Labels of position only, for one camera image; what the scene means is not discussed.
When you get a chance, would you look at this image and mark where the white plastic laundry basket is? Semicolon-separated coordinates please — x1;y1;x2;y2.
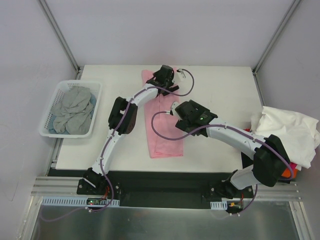
39;80;103;139

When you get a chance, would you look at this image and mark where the grey t shirt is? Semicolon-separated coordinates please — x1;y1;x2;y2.
52;86;95;134

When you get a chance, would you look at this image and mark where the black t shirt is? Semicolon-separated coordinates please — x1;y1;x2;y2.
241;152;254;169

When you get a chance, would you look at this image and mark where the aluminium frame post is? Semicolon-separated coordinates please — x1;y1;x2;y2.
251;0;303;75
37;0;82;79

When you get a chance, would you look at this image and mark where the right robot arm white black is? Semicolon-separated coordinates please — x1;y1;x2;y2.
170;100;290;199

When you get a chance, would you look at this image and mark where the left aluminium frame post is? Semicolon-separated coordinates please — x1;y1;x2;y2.
37;0;82;79

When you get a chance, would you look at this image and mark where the light blue t shirt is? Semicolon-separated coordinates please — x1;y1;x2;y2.
47;93;98;135

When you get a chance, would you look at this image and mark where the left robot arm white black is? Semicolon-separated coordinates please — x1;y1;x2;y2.
76;65;186;195

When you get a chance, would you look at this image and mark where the pink t shirt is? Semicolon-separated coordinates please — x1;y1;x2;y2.
141;66;186;159

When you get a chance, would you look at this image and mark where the white t shirt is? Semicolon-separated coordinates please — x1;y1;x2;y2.
251;106;320;170

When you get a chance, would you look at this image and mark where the right aluminium frame post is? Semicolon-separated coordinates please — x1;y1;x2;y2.
251;0;303;75

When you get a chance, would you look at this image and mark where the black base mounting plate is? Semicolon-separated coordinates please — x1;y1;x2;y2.
76;167;260;208

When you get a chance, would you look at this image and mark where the left slotted cable duct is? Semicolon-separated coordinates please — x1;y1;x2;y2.
42;196;120;208

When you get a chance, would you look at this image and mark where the right slotted cable duct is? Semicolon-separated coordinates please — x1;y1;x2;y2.
210;200;228;211

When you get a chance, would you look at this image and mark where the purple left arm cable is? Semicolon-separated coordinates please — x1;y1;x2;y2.
39;68;195;222

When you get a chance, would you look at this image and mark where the aluminium front rail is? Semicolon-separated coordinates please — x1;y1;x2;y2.
31;176;302;202

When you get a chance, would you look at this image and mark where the magenta t shirt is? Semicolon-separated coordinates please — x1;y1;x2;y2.
290;162;297;170

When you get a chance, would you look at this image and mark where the orange t shirt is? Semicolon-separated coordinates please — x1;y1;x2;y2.
281;168;298;179

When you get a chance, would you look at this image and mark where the slotted cable duct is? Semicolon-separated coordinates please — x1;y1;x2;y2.
210;200;228;211
42;196;120;208

